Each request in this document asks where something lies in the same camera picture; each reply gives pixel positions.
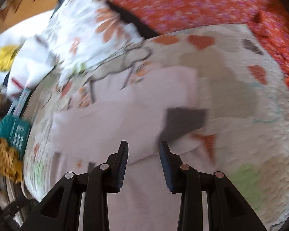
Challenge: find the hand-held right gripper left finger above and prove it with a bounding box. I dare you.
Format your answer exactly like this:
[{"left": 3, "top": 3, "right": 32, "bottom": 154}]
[{"left": 19, "top": 141, "right": 129, "bottom": 231}]

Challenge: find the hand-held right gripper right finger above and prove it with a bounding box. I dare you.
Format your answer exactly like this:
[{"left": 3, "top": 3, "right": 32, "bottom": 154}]
[{"left": 159, "top": 141, "right": 268, "bottom": 231}]

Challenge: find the pale pink small garment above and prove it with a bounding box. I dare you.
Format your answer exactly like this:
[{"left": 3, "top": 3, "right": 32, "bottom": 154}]
[{"left": 52, "top": 67, "right": 209, "bottom": 231}]

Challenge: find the heart patterned quilted bedspread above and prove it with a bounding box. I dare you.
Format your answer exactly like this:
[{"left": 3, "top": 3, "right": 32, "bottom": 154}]
[{"left": 23, "top": 24, "right": 289, "bottom": 231}]

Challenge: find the teal plastic basket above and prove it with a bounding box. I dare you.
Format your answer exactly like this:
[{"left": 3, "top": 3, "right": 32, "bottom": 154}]
[{"left": 0, "top": 115, "right": 31, "bottom": 160}]

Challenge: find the mustard yellow cloth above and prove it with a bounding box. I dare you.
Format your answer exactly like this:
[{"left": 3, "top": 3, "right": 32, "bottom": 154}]
[{"left": 0, "top": 138, "right": 23, "bottom": 183}]

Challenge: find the white floral pillow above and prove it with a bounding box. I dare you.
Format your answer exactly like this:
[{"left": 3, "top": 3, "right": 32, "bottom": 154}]
[{"left": 40, "top": 0, "right": 150, "bottom": 89}]

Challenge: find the white cloth with red stripe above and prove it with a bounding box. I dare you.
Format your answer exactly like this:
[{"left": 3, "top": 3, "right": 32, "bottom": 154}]
[{"left": 6, "top": 36, "right": 58, "bottom": 97}]

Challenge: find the yellow garment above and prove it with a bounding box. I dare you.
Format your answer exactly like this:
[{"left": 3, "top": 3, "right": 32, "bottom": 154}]
[{"left": 0, "top": 45, "right": 21, "bottom": 74}]

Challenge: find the red floral blanket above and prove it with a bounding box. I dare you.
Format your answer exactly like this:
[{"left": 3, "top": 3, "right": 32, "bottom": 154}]
[{"left": 107, "top": 0, "right": 289, "bottom": 95}]

